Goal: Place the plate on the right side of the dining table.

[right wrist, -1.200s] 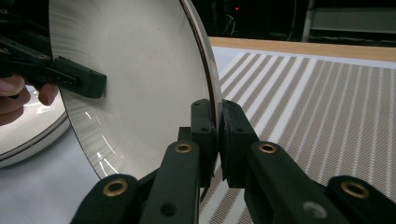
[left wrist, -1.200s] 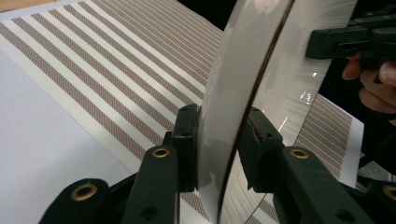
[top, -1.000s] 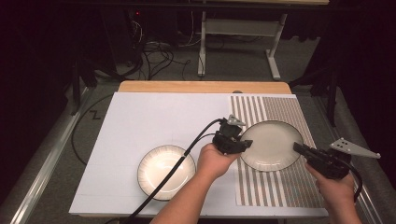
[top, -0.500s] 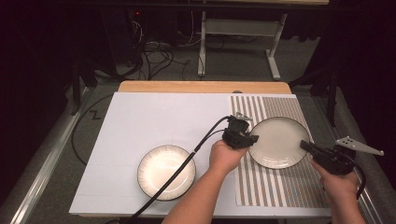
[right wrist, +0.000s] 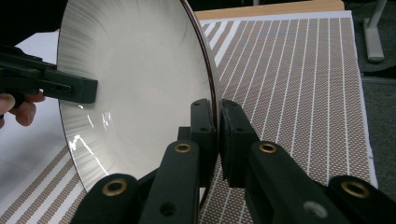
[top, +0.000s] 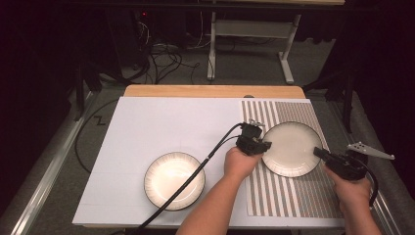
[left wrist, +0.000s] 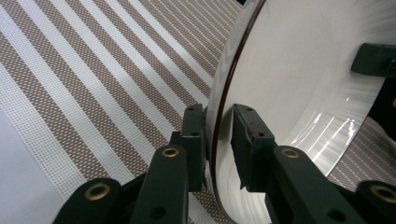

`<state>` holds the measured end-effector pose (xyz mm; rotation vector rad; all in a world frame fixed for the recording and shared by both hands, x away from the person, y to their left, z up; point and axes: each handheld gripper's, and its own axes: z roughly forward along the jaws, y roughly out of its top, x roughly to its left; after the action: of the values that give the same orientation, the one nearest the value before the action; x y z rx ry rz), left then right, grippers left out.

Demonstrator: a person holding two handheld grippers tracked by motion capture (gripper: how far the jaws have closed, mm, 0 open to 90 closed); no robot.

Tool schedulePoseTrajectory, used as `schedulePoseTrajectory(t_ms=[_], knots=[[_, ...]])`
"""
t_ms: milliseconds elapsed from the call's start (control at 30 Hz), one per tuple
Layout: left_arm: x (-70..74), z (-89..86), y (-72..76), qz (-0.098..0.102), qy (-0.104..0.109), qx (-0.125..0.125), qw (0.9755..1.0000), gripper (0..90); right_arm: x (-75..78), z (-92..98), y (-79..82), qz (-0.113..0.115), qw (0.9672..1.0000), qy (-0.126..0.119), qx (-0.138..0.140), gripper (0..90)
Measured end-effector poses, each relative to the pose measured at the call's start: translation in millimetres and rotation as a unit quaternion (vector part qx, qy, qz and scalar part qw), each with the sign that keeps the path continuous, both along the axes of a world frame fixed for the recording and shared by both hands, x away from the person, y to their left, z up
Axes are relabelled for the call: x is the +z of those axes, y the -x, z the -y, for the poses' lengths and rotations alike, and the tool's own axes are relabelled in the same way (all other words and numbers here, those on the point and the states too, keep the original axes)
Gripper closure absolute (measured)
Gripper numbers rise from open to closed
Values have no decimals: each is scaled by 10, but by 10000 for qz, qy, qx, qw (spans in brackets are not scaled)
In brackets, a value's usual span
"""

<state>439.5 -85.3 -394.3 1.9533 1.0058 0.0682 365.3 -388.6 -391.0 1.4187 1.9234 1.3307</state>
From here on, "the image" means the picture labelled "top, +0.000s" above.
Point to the white board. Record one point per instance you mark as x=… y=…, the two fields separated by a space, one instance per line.
x=163 y=127

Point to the striped woven placemat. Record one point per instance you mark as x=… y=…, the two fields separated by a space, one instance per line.
x=293 y=199

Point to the cream plate with dark rim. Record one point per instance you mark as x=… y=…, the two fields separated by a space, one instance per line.
x=166 y=176
x=290 y=147

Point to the person's right hand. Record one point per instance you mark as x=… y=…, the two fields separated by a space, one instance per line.
x=354 y=194

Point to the person's left hand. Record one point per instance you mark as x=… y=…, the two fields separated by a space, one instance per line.
x=239 y=164

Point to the black metal stand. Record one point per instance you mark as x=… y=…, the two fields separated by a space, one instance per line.
x=80 y=91
x=348 y=104

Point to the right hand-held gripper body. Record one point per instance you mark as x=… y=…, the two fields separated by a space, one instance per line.
x=345 y=166

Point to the white metal desk frame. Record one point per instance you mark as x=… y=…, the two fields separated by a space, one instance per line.
x=251 y=28

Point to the metal floor rail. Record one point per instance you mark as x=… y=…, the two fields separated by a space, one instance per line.
x=45 y=182
x=385 y=202

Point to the dark computer case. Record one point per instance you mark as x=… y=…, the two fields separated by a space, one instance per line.
x=127 y=39

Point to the wooden table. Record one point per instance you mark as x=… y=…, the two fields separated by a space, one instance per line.
x=212 y=90

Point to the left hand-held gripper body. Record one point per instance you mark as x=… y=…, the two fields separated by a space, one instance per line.
x=249 y=140

